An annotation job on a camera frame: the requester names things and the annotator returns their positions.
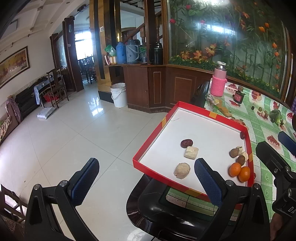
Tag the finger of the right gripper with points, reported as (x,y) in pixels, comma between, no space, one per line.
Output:
(288,142)

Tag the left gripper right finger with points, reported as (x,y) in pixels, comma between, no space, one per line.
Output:
(224,194)

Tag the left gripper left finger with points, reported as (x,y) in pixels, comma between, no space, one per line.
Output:
(70,194)

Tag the orange tangerine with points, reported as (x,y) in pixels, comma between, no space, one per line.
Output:
(244,174)
(234,169)

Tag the brown kiwi fruit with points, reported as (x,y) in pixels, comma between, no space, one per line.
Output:
(241,160)
(234,152)

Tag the small white fruit piece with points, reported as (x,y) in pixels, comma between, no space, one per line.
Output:
(245,154)

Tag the dark red dried date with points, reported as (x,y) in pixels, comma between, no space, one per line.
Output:
(242,135)

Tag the small beige fruit chunk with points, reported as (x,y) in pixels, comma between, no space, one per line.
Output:
(239,149)

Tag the round beige grainy fruit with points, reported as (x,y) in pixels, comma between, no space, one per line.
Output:
(182,170)

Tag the beige cube fruit chunk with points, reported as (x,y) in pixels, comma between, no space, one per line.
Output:
(191,152)

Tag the dark red jujube date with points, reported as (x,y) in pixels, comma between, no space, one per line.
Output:
(186,143)

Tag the green leafy vegetable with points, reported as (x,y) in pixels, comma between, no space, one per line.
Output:
(276,117)

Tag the dark red jar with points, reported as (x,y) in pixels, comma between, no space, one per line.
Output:
(238,95)

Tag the red white tray box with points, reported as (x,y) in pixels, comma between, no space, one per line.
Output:
(185,134)

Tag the pink sleeved bottle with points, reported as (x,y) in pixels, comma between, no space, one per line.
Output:
(218,79)

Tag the wooden chair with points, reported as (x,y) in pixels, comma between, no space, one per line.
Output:
(55,87)

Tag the white plastic bucket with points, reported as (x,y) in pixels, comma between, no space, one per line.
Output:
(118,95)

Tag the blue thermos jug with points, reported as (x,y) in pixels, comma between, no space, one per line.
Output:
(121,53)

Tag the grey blue kettle jug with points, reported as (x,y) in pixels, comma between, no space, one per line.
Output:
(132,52)

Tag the black thermos flask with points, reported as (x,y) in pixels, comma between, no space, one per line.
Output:
(156,54)

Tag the framed wall painting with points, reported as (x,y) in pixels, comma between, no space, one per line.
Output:
(14,65)

